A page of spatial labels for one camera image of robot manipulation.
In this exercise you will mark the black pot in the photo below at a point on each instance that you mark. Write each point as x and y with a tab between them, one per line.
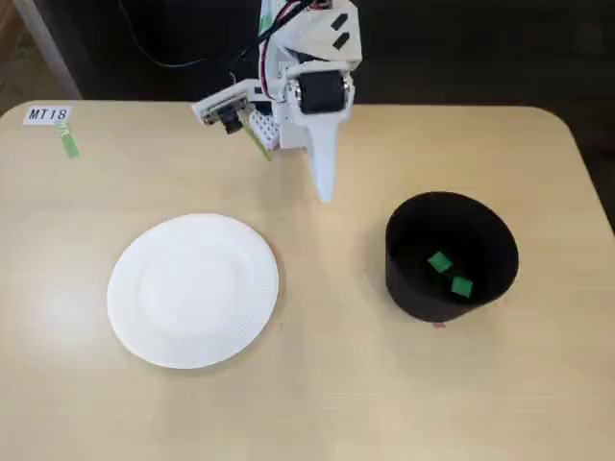
447	298

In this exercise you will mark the green cube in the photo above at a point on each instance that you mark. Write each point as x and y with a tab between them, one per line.
439	261
461	286

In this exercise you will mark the green tape strip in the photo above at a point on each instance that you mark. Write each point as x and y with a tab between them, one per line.
67	140

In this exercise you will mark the wrist camera on white mount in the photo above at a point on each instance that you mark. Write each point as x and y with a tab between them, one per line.
223	108

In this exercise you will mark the grey furniture leg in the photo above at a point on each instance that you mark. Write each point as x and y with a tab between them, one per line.
48	48

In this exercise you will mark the white MT18 label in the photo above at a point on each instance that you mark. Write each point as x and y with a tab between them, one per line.
47	114

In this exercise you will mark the white paper plate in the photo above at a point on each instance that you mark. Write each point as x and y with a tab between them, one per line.
193	291

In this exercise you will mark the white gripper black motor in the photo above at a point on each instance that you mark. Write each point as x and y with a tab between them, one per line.
321	92

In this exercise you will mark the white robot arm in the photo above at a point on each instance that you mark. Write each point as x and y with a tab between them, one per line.
322	29

